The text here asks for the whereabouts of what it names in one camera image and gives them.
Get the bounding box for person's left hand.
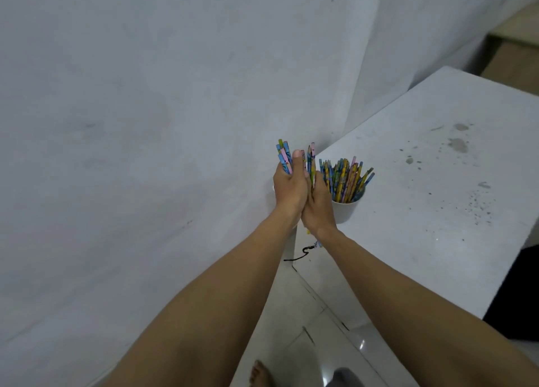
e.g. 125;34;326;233
272;149;309;221

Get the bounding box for person's right hand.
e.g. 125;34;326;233
300;171;339;242

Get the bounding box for person's right forearm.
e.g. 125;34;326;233
322;229;539;387

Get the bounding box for person's left forearm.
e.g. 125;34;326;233
101;210;302;387

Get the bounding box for person's grey trousers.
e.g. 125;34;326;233
326;367;364;387

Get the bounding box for person's left foot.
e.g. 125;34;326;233
248;360;272;387

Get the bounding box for white desk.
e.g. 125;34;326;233
291;65;539;341

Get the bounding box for brown wooden furniture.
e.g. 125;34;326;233
479;0;539;97

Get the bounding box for black cable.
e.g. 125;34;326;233
282;241;319;262

